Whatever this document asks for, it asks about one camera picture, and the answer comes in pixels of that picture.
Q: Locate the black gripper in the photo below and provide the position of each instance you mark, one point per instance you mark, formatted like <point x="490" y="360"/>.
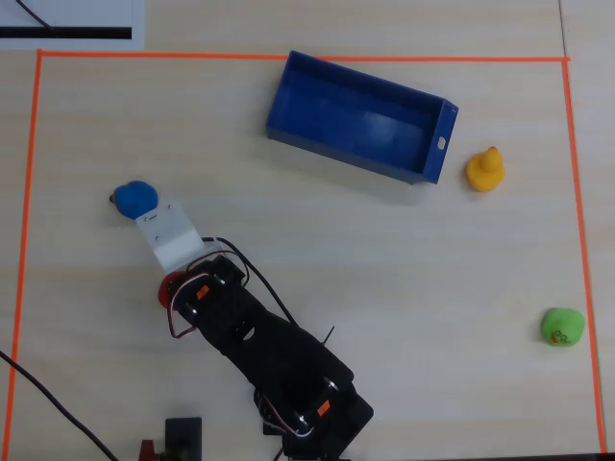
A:
<point x="162" y="230"/>

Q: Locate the small black box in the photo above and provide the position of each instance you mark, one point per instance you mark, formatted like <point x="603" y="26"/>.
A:
<point x="183" y="432"/>

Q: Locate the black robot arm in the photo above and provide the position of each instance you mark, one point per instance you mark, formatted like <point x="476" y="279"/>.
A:
<point x="288" y="350"/>

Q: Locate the green rubber duck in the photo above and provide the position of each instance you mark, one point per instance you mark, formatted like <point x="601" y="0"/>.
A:
<point x="563" y="324"/>

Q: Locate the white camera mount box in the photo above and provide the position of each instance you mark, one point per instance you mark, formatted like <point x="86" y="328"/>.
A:
<point x="170" y="235"/>

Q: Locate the yellow rubber duck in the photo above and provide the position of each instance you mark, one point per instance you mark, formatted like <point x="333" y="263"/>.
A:
<point x="484" y="173"/>

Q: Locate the white paper with black bar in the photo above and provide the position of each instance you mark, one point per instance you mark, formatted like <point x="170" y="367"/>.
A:
<point x="72" y="14"/>

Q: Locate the orange tape border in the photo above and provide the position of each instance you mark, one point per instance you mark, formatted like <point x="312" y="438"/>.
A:
<point x="144" y="55"/>

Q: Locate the blue rubber duck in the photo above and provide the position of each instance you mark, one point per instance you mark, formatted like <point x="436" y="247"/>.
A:
<point x="137" y="199"/>

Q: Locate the red rubber duck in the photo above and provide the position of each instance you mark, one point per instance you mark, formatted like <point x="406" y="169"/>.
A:
<point x="168" y="288"/>

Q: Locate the blue plastic box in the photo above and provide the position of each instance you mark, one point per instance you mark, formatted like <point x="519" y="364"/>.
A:
<point x="355" y="120"/>

